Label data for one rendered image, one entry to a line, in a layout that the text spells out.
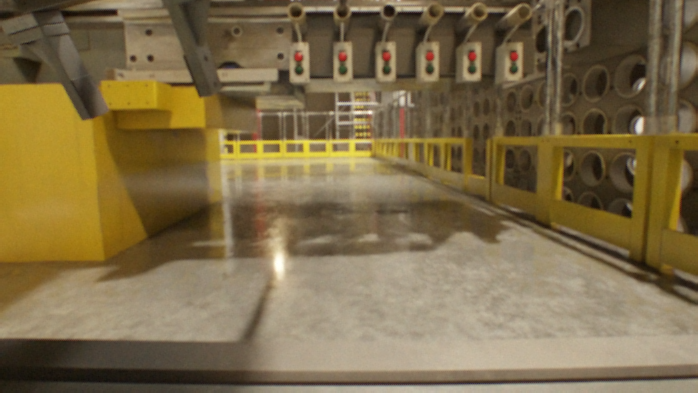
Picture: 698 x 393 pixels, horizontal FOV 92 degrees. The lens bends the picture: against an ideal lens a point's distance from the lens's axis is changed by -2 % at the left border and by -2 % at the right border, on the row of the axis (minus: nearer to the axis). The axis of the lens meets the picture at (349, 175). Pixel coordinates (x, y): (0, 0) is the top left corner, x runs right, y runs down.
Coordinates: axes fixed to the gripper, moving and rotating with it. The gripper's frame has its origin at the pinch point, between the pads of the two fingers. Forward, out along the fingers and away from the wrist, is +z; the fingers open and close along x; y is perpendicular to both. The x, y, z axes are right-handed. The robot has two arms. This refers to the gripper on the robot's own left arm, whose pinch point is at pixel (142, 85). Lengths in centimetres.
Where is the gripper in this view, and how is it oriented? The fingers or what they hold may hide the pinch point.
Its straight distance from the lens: 40.5
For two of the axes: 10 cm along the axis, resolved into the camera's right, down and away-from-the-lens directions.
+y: 0.8, -4.9, 8.7
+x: -9.8, 1.3, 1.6
